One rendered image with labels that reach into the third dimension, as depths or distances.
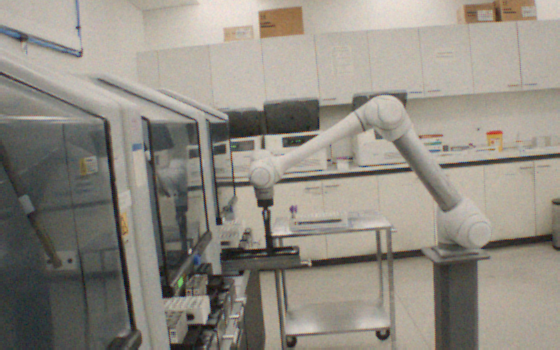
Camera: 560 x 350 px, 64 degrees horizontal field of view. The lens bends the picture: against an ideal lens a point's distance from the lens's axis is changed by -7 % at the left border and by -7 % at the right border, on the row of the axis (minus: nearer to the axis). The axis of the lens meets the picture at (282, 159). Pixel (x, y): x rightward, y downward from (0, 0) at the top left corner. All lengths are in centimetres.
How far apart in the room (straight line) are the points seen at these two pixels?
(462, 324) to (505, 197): 261
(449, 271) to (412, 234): 235
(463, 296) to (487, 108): 333
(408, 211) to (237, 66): 212
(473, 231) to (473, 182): 270
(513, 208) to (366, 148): 155
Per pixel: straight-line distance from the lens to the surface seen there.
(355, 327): 260
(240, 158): 437
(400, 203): 451
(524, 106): 557
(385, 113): 186
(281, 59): 466
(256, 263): 207
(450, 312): 234
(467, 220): 202
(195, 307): 143
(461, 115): 528
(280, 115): 465
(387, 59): 475
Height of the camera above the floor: 136
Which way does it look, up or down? 4 degrees down
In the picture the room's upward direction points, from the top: 5 degrees counter-clockwise
